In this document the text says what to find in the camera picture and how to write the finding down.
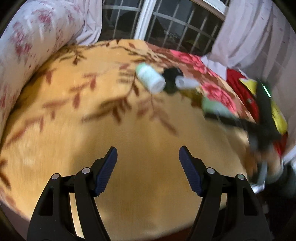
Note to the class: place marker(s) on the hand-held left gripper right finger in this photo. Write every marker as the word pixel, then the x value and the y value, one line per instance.
pixel 190 171

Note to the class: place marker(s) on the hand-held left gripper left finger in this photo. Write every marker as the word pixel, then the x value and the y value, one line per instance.
pixel 106 171

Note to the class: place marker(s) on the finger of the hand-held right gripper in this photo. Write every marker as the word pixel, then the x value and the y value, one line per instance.
pixel 231 121

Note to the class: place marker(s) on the person's right hand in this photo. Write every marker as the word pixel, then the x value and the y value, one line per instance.
pixel 270 160

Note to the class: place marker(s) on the yellow pillow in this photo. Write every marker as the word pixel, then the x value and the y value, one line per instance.
pixel 279 118

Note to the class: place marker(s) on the red cloth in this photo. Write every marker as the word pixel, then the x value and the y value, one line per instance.
pixel 247 102

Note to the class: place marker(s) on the floral plush blanket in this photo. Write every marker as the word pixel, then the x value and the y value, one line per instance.
pixel 81 129

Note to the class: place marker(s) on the white cylindrical container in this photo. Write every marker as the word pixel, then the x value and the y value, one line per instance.
pixel 186 82

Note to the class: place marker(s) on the white folded cloth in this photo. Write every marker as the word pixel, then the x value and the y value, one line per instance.
pixel 215 62

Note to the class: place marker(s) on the sheer white curtain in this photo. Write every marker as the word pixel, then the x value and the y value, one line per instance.
pixel 90 20
pixel 249 34

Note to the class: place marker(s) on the white medicine bottle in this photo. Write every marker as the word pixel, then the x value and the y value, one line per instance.
pixel 150 77

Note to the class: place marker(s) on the white barred window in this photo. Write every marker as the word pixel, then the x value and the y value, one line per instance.
pixel 148 20

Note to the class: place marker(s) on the floral bolster pillow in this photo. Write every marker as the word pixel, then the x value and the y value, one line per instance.
pixel 30 34

